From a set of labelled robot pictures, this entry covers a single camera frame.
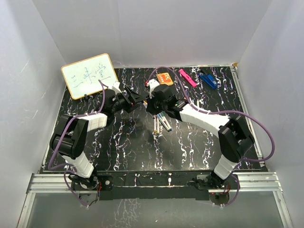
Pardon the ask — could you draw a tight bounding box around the blue stapler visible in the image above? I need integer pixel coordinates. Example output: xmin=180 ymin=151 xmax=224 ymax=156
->
xmin=198 ymin=70 xmax=217 ymax=89

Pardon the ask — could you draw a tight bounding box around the aluminium frame rail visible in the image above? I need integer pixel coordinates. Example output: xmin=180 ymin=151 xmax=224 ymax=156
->
xmin=26 ymin=172 xmax=283 ymax=193

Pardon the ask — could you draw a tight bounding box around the pink utility knife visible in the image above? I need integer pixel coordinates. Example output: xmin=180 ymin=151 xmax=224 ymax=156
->
xmin=179 ymin=69 xmax=197 ymax=87

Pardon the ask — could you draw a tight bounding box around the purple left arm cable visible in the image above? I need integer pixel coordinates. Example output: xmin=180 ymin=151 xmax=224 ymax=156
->
xmin=47 ymin=80 xmax=112 ymax=207

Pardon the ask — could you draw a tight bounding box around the orange spiral notebook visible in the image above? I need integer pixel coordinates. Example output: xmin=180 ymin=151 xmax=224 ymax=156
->
xmin=157 ymin=73 xmax=174 ymax=86

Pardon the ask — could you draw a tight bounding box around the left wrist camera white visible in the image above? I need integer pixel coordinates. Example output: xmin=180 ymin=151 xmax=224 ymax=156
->
xmin=110 ymin=81 xmax=122 ymax=94

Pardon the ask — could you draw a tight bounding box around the small whiteboard with writing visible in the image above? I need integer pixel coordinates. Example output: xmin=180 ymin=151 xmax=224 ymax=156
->
xmin=61 ymin=53 xmax=118 ymax=100

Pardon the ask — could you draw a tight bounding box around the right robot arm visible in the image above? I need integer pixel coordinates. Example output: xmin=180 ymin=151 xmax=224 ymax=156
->
xmin=146 ymin=80 xmax=255 ymax=189

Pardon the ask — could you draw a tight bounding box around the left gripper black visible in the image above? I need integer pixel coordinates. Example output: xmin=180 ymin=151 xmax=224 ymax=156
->
xmin=111 ymin=87 xmax=145 ymax=114

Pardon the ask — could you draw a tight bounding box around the light blue cap marker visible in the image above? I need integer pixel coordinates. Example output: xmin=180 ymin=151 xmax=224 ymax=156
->
xmin=156 ymin=114 xmax=171 ymax=132

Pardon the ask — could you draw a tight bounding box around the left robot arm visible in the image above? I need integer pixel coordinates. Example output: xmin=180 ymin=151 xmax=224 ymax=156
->
xmin=49 ymin=86 xmax=145 ymax=190

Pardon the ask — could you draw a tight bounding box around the black mounting base bar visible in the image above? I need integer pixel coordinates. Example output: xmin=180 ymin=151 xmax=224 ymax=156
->
xmin=71 ymin=170 xmax=241 ymax=201

